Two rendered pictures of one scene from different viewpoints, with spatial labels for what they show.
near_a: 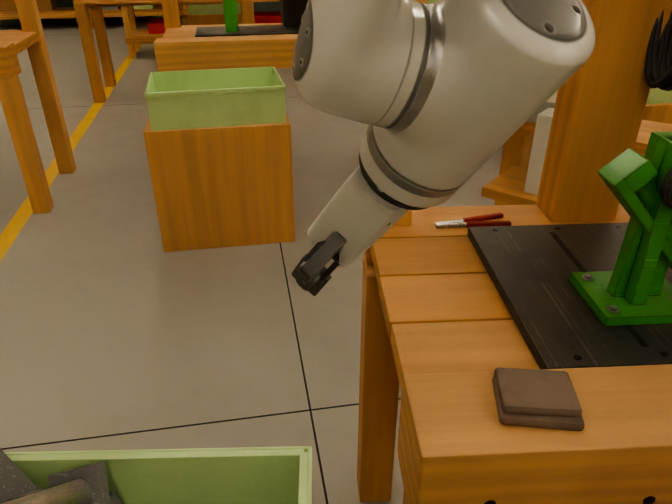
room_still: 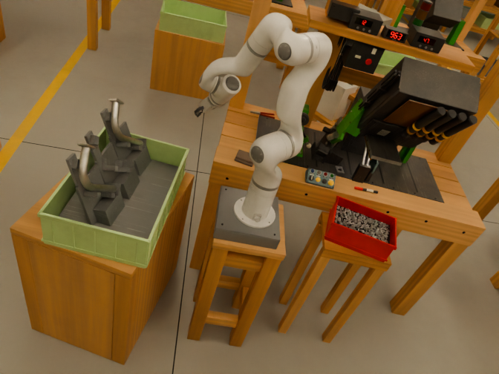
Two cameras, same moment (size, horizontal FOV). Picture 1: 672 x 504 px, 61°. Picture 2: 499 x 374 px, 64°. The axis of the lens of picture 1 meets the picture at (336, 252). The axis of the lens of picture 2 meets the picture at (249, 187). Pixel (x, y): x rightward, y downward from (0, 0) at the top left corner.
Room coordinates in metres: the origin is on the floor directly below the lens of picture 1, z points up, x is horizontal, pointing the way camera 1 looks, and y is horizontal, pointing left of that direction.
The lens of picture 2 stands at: (-1.15, -0.22, 2.14)
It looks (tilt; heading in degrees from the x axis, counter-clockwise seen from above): 40 degrees down; 357
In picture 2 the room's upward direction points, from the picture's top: 18 degrees clockwise
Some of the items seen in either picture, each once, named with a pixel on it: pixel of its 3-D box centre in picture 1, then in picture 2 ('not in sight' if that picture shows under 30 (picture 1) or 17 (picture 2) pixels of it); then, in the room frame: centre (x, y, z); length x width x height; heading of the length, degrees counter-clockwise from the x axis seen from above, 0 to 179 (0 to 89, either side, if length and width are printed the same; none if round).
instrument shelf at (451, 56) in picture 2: not in sight; (388, 38); (1.10, -0.81, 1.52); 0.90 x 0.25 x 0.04; 93
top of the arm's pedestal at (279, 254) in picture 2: not in sight; (249, 225); (0.15, -0.35, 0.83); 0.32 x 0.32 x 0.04; 7
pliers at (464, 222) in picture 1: (471, 222); (262, 113); (1.06, -0.28, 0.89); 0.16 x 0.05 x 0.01; 100
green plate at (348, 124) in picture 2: not in sight; (356, 120); (0.77, -0.76, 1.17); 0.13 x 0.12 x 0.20; 93
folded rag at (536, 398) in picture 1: (537, 397); (245, 157); (0.53, -0.25, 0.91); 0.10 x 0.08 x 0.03; 83
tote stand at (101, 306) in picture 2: not in sight; (113, 251); (0.12, 0.27, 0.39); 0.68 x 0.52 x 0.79; 173
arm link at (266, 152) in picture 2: not in sight; (268, 161); (0.14, -0.33, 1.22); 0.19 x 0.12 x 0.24; 142
